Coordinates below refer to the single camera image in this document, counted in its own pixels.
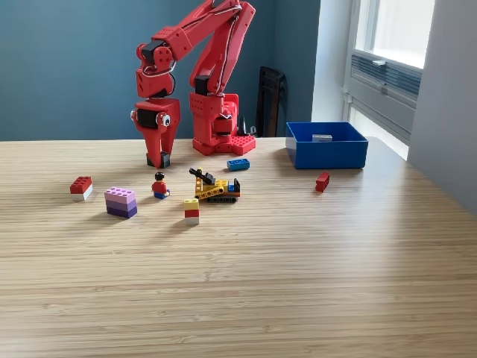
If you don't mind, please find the blue plastic bin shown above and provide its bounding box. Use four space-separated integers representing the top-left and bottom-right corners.
285 121 370 170

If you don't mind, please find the black chair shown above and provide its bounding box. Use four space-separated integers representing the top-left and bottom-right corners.
255 66 288 138

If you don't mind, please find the yellow red white brick stack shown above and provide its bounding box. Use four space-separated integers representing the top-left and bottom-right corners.
183 198 200 226

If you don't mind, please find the pink and purple brick stack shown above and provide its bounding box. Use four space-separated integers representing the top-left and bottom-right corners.
104 186 139 220

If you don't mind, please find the red and white brick stack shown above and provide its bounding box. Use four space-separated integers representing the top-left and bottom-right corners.
69 175 94 202

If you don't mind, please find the small yellow toy digger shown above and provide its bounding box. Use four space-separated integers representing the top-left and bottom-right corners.
188 166 241 204

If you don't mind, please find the toy figure red shirt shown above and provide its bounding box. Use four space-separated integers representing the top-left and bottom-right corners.
151 171 171 201

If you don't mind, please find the black building brick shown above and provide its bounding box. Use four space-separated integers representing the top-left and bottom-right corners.
145 151 173 169

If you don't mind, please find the grey window vent grille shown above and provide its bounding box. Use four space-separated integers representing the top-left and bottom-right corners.
350 51 422 100

